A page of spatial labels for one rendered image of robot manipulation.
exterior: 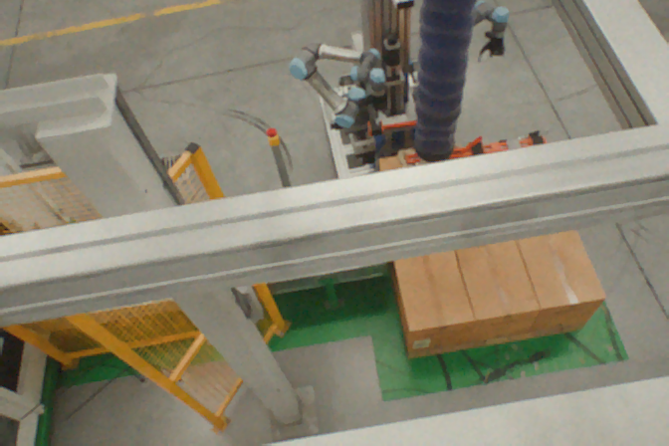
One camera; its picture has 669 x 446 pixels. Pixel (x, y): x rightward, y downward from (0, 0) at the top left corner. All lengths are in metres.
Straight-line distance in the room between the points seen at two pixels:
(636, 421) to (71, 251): 0.68
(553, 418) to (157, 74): 5.53
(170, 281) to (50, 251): 0.16
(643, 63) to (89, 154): 1.11
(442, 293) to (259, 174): 2.00
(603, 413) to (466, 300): 2.95
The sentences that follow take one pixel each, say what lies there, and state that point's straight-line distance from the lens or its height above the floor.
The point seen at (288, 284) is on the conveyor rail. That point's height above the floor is 0.51.
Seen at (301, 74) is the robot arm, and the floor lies 1.53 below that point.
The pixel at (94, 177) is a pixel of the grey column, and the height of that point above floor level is 2.85.
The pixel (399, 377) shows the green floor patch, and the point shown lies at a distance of 3.96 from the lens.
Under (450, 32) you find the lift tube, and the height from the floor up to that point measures 2.19.
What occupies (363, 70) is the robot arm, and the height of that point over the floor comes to 1.62.
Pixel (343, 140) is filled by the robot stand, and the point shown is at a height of 0.21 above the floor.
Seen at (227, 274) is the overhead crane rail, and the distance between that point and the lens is 0.79.
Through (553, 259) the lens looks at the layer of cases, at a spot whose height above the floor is 0.54.
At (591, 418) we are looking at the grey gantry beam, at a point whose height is 3.22.
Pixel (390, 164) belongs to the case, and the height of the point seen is 0.94.
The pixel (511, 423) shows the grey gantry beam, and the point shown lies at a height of 3.22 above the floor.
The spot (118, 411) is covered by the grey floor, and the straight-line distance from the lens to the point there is 4.31.
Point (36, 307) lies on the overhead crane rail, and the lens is 0.89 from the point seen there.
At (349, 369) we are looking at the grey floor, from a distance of 3.98.
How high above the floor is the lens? 3.83
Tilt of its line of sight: 57 degrees down
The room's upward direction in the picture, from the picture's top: 9 degrees counter-clockwise
